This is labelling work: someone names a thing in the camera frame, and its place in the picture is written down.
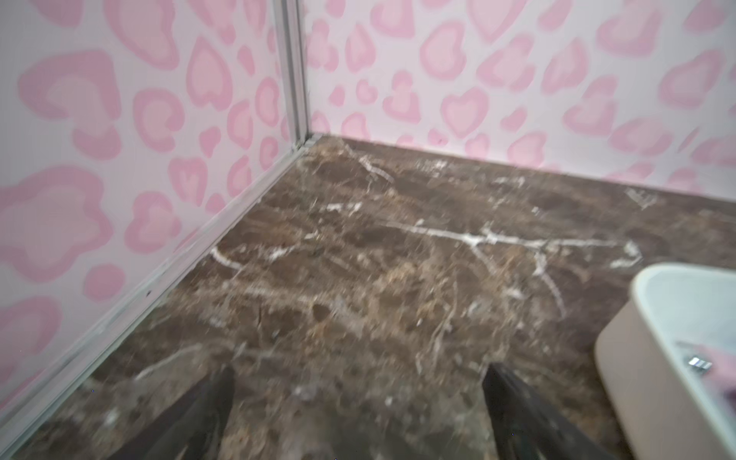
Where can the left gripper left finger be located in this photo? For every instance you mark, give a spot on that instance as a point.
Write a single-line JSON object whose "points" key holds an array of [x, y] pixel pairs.
{"points": [[192, 427]]}

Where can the white plastic storage box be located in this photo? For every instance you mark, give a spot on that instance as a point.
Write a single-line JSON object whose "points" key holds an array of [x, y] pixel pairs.
{"points": [[664, 408]]}

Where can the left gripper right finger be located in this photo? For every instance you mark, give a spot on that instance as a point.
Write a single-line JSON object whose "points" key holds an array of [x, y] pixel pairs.
{"points": [[525, 426]]}

